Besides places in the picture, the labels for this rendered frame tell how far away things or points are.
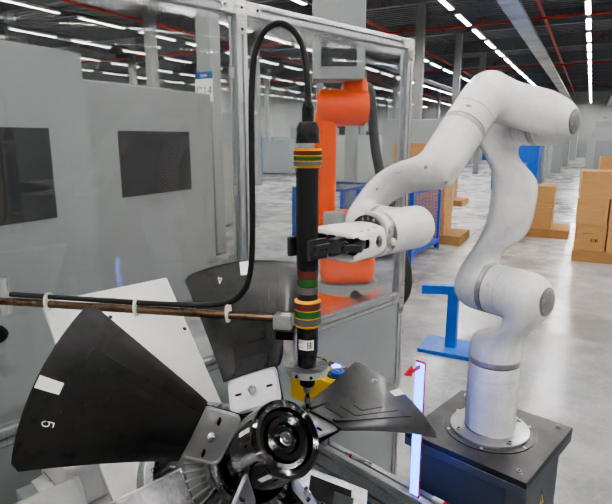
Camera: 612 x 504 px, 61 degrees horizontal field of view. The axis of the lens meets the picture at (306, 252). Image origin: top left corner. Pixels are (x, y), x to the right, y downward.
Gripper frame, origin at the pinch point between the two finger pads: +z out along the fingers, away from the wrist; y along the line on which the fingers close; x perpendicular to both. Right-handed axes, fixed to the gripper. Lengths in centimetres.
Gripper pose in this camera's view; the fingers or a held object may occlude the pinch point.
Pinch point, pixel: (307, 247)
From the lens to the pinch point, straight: 83.3
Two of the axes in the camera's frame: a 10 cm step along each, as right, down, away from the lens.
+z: -7.1, 1.4, -6.9
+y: -7.1, -1.5, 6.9
